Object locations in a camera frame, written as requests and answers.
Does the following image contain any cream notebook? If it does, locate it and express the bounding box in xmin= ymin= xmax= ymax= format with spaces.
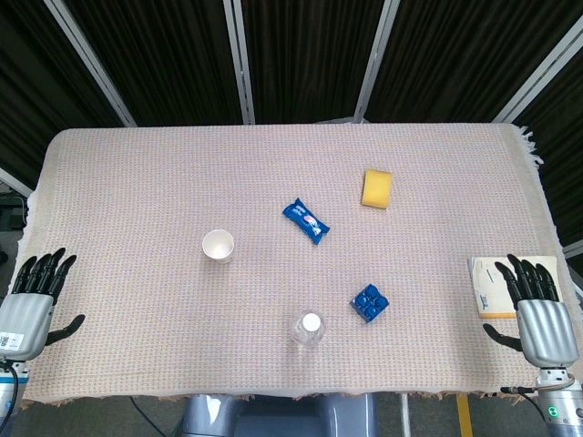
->
xmin=467 ymin=255 xmax=559 ymax=320

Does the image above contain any beige woven tablecloth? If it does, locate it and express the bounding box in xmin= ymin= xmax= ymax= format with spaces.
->
xmin=16 ymin=122 xmax=583 ymax=409

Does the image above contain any blue snack packet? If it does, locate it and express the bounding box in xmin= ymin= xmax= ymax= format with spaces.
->
xmin=281 ymin=197 xmax=331 ymax=248

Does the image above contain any grey metal frame post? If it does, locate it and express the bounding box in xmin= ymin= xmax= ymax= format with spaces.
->
xmin=353 ymin=0 xmax=402 ymax=125
xmin=221 ymin=0 xmax=256 ymax=126
xmin=43 ymin=0 xmax=138 ymax=128
xmin=492 ymin=16 xmax=583 ymax=125

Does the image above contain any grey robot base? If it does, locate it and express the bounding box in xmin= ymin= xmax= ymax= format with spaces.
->
xmin=181 ymin=392 xmax=378 ymax=437

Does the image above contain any clear plastic bottle white cap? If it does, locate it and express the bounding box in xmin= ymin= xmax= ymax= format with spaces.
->
xmin=289 ymin=310 xmax=327 ymax=350

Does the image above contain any yellow floor tape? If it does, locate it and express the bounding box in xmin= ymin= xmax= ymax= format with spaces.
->
xmin=455 ymin=393 xmax=473 ymax=437

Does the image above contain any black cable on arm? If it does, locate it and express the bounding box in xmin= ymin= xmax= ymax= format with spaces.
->
xmin=0 ymin=363 xmax=20 ymax=422
xmin=499 ymin=385 xmax=561 ymax=437

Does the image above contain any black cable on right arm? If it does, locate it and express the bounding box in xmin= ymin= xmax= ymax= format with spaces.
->
xmin=499 ymin=385 xmax=561 ymax=437

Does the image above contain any yellow sponge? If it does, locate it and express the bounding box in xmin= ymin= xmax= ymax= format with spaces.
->
xmin=361 ymin=168 xmax=394 ymax=209

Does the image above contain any white paper cup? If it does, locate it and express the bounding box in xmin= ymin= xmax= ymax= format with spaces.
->
xmin=201 ymin=229 xmax=236 ymax=265

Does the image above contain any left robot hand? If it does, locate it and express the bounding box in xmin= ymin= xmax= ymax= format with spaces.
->
xmin=0 ymin=248 xmax=87 ymax=361

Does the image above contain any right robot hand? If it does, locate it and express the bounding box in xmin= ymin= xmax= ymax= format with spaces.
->
xmin=482 ymin=253 xmax=579 ymax=368

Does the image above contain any blue toy block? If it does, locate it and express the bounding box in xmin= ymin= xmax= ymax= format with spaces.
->
xmin=349 ymin=283 xmax=390 ymax=324

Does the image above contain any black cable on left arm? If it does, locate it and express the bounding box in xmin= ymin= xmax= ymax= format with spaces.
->
xmin=0 ymin=363 xmax=20 ymax=422

